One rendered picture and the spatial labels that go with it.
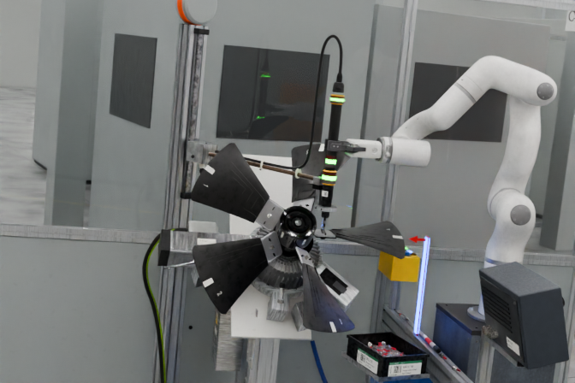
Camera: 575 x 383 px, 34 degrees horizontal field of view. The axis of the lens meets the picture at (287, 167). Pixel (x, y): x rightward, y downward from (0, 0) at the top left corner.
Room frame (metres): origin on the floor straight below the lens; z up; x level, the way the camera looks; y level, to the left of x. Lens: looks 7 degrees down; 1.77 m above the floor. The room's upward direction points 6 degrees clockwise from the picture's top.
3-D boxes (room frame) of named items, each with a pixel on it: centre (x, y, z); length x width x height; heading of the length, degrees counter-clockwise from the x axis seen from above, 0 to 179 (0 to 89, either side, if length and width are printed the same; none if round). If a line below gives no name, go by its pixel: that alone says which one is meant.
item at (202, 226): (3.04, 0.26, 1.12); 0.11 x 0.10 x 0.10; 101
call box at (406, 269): (3.30, -0.43, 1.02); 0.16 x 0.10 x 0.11; 11
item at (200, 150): (3.37, 0.32, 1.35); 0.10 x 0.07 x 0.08; 46
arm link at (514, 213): (2.97, -0.73, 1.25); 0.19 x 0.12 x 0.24; 3
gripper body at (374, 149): (2.96, -0.24, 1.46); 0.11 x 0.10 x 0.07; 101
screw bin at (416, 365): (2.81, -0.36, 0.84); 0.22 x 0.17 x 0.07; 27
